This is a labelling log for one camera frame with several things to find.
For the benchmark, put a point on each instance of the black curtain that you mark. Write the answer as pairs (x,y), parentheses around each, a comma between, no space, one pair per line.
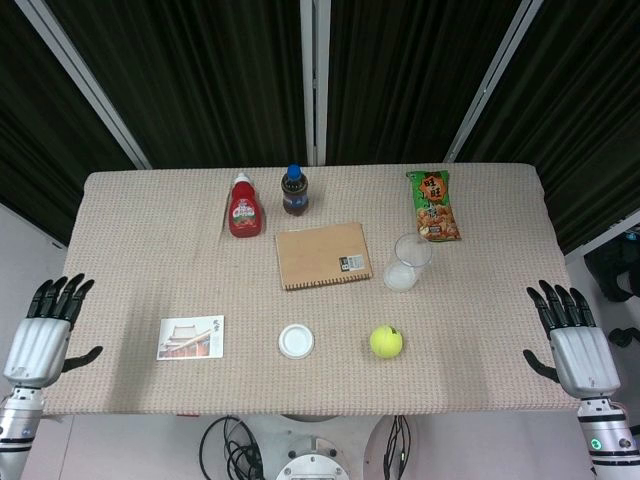
(200,75)

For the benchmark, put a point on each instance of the beige woven tablecloth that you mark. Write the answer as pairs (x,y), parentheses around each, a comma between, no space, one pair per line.
(200,280)

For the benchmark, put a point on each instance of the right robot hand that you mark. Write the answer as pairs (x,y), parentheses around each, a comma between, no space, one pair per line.
(582,360)

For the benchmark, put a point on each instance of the white frame post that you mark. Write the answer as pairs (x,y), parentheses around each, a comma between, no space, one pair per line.
(492,80)
(313,80)
(90,82)

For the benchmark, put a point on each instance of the postcard with building picture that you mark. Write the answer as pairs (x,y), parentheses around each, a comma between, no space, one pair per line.
(191,337)

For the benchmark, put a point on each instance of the yellow tennis ball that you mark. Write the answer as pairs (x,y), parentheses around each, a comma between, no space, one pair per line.
(386,341)

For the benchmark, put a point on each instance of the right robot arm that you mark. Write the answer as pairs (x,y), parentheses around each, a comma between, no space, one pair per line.
(607,435)

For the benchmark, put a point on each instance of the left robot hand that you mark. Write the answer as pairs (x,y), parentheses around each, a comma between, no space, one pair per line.
(37,352)

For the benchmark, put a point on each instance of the dark drink bottle blue cap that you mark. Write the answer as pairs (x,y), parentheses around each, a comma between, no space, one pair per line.
(294,192)

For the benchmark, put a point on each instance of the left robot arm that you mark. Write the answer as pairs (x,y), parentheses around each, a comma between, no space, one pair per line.
(15,430)

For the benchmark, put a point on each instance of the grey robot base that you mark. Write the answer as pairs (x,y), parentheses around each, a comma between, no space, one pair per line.
(310,457)

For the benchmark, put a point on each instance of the green snack bag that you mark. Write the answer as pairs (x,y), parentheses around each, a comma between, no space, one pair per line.
(433,207)

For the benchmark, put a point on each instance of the brown spiral notebook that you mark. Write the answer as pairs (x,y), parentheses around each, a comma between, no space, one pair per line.
(324,255)

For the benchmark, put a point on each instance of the white round lid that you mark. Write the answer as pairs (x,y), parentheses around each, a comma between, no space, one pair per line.
(296,341)

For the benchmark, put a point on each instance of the clear plastic cup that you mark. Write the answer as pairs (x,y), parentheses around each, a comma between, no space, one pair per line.
(407,265)

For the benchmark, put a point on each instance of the black equipment pile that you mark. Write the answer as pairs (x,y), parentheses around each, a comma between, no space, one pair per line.
(615,275)

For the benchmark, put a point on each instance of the red ketchup bottle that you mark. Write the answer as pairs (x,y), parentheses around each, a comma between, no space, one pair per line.
(245,210)

